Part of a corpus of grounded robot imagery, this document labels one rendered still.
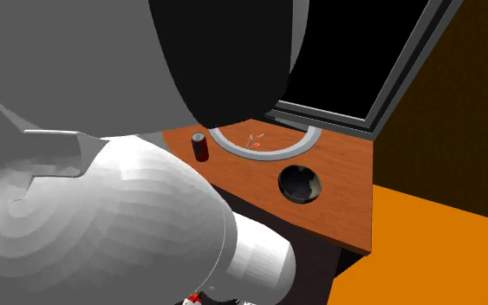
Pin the small orange scissors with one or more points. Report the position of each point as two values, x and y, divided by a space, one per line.
255 141

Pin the black bowl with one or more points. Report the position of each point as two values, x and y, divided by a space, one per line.
299 186

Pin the red drink can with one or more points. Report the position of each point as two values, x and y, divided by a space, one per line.
200 150

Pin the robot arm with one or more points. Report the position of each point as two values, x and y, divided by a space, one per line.
100 219

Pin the brown wooden table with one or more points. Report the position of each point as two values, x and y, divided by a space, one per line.
345 181

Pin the grey framed black screen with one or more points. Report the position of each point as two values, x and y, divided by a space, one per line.
345 55

